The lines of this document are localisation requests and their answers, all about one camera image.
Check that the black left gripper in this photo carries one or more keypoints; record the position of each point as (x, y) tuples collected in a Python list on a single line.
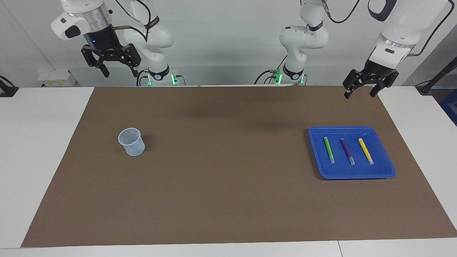
[(380, 70)]

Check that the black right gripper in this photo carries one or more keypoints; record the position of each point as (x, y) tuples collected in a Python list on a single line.
[(103, 41)]

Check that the yellow pen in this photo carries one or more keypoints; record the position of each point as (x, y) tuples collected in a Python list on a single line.
[(365, 150)]

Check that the purple pen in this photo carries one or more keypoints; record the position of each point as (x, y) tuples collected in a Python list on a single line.
[(346, 150)]

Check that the green pen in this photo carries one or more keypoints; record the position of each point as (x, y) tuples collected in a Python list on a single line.
[(329, 149)]

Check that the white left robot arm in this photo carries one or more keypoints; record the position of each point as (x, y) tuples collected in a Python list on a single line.
[(303, 39)]

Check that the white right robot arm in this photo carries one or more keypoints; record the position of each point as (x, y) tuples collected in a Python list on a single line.
[(157, 39)]

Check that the white power socket box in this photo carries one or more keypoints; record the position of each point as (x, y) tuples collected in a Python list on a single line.
[(53, 76)]

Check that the black stand pole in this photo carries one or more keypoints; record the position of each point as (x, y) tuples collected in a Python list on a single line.
[(442, 73)]

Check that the blue crate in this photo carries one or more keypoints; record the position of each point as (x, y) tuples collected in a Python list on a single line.
[(450, 107)]

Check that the translucent pale blue cup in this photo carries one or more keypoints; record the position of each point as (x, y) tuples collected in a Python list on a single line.
[(132, 144)]

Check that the blue plastic tray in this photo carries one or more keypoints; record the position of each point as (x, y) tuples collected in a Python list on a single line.
[(357, 171)]

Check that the black table clamp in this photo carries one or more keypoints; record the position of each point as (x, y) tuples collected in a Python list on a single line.
[(7, 91)]

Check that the brown table mat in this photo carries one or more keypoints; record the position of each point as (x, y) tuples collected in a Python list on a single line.
[(228, 196)]

